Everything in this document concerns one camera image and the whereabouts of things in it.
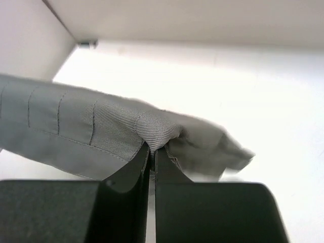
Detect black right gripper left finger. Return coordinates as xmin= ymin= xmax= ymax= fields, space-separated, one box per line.
xmin=1 ymin=144 xmax=149 ymax=242

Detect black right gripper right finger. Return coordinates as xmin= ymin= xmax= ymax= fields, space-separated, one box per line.
xmin=155 ymin=148 xmax=288 ymax=243

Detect grey pleated skirt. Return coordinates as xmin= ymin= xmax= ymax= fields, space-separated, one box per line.
xmin=1 ymin=75 xmax=254 ymax=180

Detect blue left corner label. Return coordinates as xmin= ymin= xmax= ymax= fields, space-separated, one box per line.
xmin=78 ymin=39 xmax=98 ymax=49

